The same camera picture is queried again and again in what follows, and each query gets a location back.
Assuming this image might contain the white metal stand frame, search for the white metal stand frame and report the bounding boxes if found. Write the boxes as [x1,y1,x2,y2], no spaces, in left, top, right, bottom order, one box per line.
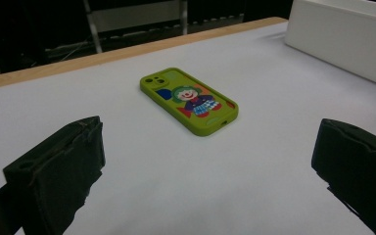
[82,0,190,54]

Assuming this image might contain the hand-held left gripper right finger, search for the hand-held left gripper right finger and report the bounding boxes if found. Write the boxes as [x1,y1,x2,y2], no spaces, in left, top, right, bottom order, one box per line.
[310,117,376,235]

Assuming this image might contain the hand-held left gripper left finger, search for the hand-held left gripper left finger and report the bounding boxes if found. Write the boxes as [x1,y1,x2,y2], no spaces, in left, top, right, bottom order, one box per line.
[2,115,107,235]

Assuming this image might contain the white table mat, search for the white table mat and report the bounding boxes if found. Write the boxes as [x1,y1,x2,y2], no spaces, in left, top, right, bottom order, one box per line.
[0,21,376,235]

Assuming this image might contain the green clown phone case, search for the green clown phone case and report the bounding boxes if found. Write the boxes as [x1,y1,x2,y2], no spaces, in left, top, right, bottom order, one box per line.
[139,67,240,137]

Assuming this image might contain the white plastic tray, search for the white plastic tray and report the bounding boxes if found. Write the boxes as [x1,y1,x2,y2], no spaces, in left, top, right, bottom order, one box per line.
[284,0,376,92]

